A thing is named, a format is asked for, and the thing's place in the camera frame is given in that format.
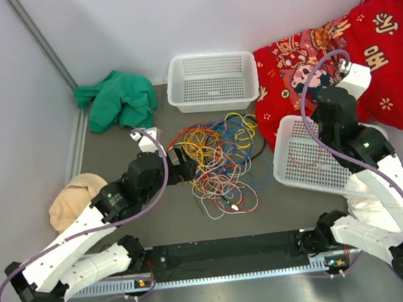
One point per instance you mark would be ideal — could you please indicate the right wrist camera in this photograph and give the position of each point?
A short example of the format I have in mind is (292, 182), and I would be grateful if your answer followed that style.
(355, 79)

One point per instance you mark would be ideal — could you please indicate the green cloth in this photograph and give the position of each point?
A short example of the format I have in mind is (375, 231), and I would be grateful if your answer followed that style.
(123, 99)

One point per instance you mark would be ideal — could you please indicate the red patterned cloth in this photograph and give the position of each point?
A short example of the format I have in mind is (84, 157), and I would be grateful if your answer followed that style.
(372, 34)

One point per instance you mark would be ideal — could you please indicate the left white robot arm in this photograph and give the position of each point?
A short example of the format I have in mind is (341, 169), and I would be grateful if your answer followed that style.
(66, 267)

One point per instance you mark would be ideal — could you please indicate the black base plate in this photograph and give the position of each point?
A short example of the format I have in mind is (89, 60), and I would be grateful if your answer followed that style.
(212, 258)

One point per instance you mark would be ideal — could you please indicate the white basket at back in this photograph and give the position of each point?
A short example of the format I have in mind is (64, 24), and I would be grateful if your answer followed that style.
(212, 82)

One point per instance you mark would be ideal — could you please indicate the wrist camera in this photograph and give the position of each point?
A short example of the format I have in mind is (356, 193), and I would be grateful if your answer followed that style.
(355, 79)
(147, 139)

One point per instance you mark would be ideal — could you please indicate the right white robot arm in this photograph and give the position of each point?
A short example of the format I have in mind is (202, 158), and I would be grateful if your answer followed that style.
(369, 156)

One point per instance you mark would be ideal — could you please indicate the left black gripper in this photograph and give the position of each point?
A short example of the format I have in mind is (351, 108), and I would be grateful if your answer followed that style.
(185, 170)

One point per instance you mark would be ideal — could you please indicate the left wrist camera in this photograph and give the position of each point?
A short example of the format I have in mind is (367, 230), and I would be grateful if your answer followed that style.
(147, 139)

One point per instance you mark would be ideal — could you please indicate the white basket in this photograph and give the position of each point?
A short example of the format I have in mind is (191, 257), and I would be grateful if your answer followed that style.
(212, 82)
(299, 162)

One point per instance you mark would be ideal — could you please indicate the white basket at right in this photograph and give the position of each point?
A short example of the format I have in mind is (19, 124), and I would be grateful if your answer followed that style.
(299, 162)

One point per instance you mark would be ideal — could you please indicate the white cloth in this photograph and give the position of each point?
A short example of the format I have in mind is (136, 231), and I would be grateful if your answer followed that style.
(367, 208)

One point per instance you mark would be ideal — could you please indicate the beige cloth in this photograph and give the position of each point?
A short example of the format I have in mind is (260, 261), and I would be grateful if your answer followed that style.
(73, 199)

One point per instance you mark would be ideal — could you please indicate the grey slotted cable duct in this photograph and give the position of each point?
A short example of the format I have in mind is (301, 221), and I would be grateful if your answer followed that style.
(312, 265)

